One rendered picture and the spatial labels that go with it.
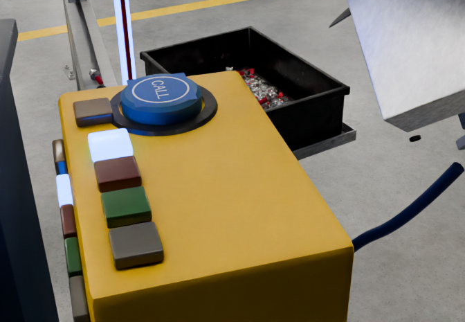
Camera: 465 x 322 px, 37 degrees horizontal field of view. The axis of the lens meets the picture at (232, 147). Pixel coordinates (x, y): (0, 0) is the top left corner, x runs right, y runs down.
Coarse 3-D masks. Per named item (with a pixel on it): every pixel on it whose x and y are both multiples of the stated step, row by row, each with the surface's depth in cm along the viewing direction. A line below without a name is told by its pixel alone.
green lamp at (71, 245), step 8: (64, 240) 28; (72, 240) 28; (64, 248) 28; (72, 248) 28; (72, 256) 27; (80, 256) 27; (72, 264) 27; (80, 264) 27; (72, 272) 26; (80, 272) 27
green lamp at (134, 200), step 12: (108, 192) 27; (120, 192) 27; (132, 192) 27; (144, 192) 27; (108, 204) 27; (120, 204) 27; (132, 204) 27; (144, 204) 27; (108, 216) 26; (120, 216) 26; (132, 216) 26; (144, 216) 26; (108, 228) 26
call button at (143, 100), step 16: (128, 80) 35; (144, 80) 35; (160, 80) 35; (176, 80) 35; (128, 96) 33; (144, 96) 33; (160, 96) 33; (176, 96) 33; (192, 96) 33; (128, 112) 33; (144, 112) 32; (160, 112) 32; (176, 112) 32; (192, 112) 33
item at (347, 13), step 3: (348, 9) 82; (345, 12) 81; (348, 12) 80; (339, 15) 84; (342, 15) 81; (345, 15) 80; (348, 15) 79; (336, 18) 83; (339, 18) 81; (342, 18) 80; (345, 18) 80; (333, 21) 82; (336, 21) 80; (339, 21) 80; (330, 24) 82; (333, 24) 80; (330, 27) 81
